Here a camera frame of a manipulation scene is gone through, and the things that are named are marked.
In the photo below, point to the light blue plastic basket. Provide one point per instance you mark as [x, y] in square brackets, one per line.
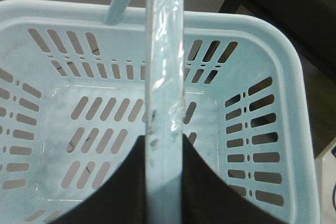
[80, 82]

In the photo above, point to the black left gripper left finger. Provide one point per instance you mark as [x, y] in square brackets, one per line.
[121, 199]

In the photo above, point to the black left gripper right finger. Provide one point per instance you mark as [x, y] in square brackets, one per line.
[208, 199]

